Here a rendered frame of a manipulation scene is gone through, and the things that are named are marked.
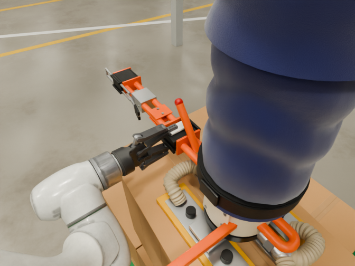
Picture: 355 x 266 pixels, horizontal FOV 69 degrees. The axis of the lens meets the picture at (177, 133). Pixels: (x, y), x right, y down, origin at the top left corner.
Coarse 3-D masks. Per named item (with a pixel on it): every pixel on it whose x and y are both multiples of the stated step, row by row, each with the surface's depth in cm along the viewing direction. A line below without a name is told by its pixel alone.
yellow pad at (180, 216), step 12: (168, 204) 72; (180, 204) 72; (192, 204) 72; (168, 216) 70; (180, 216) 69; (192, 216) 68; (180, 228) 68; (192, 240) 65; (228, 240) 65; (216, 252) 63; (228, 252) 60; (240, 252) 63; (204, 264) 61; (216, 264) 61; (228, 264) 61; (240, 264) 61; (252, 264) 61
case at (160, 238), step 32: (160, 160) 86; (128, 192) 80; (160, 192) 77; (192, 192) 77; (160, 224) 70; (320, 224) 71; (160, 256) 75; (256, 256) 64; (320, 256) 64; (352, 256) 65
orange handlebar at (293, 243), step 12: (144, 108) 84; (156, 108) 83; (168, 108) 83; (156, 120) 80; (168, 120) 83; (192, 156) 70; (228, 228) 55; (264, 228) 55; (288, 228) 55; (204, 240) 53; (216, 240) 53; (276, 240) 53; (288, 240) 54; (192, 252) 52; (204, 252) 53; (288, 252) 53; (168, 264) 50; (180, 264) 50
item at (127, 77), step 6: (114, 72) 96; (120, 72) 96; (126, 72) 96; (132, 72) 96; (120, 78) 93; (126, 78) 93; (132, 78) 94; (138, 78) 94; (126, 84) 93; (132, 84) 94
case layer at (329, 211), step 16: (192, 112) 185; (128, 144) 163; (144, 144) 163; (112, 192) 138; (320, 192) 138; (112, 208) 131; (128, 208) 131; (304, 208) 131; (320, 208) 131; (336, 208) 131; (352, 208) 131; (128, 224) 125; (336, 224) 125; (352, 224) 125; (128, 240) 125; (352, 240) 120; (144, 256) 114
